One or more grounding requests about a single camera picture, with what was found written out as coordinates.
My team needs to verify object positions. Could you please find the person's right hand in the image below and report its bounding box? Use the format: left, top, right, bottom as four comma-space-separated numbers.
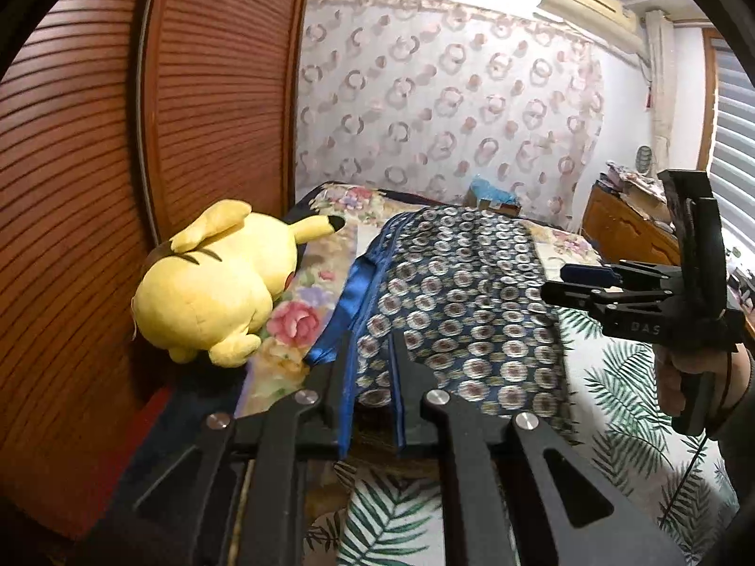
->
654, 354, 680, 421

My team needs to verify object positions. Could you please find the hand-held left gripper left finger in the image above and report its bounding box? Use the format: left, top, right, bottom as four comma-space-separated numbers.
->
88, 330, 355, 566

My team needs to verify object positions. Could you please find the box with blue cloth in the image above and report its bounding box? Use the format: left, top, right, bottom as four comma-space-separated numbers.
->
466, 174, 523, 216

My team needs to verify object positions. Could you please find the wooden louvered wardrobe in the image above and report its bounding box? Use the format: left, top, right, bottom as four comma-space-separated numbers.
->
0, 0, 313, 543

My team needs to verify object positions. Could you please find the cream wall air conditioner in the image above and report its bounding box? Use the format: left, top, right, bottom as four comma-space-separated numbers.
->
541, 0, 646, 54

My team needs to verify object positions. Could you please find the cardboard box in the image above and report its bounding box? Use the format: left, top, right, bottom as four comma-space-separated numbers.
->
622, 180, 673, 222

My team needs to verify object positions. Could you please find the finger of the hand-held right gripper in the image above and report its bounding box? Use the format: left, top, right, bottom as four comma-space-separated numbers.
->
541, 282, 679, 322
560, 262, 685, 292

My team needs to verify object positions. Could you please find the tied floral curtain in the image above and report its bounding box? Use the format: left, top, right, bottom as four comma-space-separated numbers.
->
643, 8, 679, 172

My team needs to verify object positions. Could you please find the floral cloth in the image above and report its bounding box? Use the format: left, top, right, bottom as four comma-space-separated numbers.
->
598, 159, 662, 190

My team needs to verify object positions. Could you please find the floral bed blanket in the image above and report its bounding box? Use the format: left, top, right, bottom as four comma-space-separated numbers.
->
236, 182, 741, 566

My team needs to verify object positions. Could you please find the yellow plush toy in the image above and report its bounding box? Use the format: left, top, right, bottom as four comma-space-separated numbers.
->
131, 199, 346, 366

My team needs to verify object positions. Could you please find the person's right forearm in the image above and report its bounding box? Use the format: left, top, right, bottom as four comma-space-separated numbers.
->
702, 348, 755, 566

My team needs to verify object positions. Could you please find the circle-patterned sheer curtain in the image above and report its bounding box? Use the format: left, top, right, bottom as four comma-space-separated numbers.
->
295, 0, 605, 231

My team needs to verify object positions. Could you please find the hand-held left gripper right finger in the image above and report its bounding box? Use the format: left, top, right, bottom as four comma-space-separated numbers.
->
389, 330, 688, 566

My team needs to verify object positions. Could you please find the dark blue circle-patterned shirt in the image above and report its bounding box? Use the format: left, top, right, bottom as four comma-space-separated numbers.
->
307, 205, 582, 464

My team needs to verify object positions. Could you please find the wooden cabinet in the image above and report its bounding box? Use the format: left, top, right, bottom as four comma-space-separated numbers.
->
583, 182, 682, 266

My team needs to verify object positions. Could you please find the thin black cable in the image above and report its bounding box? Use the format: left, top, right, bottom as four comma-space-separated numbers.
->
657, 350, 738, 534

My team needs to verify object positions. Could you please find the grey window blind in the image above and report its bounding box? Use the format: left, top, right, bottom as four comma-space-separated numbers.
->
705, 29, 755, 249

